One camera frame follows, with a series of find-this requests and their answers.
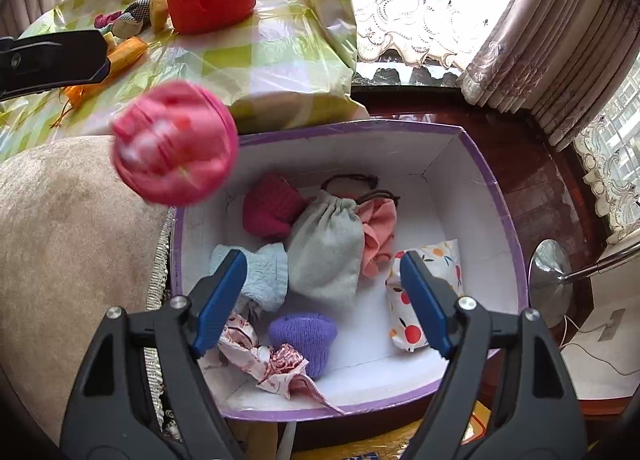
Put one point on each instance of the pink towel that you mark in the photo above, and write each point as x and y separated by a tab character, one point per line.
377	235

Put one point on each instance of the chrome floor lamp stand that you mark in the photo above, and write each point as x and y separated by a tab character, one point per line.
547	270

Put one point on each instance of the houndstooth cloth doll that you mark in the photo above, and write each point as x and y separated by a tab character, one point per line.
135	9

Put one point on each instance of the yellow sponge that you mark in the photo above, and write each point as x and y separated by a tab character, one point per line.
159	9

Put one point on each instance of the magenta fuzzy sock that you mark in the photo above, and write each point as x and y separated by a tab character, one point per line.
270	210

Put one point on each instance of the taupe patterned curtain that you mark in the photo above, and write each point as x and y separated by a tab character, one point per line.
565	39

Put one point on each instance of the purple knit sock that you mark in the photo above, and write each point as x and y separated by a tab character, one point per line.
300	335

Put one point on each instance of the red patterned white cloth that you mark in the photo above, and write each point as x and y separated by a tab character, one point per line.
272	365

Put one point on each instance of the pink round plush ball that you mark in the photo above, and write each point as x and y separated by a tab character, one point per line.
175	139

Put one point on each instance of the white fruit print pouch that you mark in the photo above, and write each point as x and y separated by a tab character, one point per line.
405	330

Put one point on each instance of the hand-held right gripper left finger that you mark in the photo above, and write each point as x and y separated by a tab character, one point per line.
220	300

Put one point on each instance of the green checked plastic tablecloth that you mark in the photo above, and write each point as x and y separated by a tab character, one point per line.
280	54

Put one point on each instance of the light blue sock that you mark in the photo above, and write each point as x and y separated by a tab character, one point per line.
262	275

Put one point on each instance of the purple white cardboard box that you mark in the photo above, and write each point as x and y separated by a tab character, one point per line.
450	200

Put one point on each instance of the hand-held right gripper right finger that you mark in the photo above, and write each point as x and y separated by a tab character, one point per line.
425	300

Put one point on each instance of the orange carrot toy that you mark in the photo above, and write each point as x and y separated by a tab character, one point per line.
127	52

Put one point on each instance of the beige velvet stool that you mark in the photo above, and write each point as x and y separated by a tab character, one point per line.
75	240

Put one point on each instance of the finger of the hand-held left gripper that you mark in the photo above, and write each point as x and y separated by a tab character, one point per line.
50	64

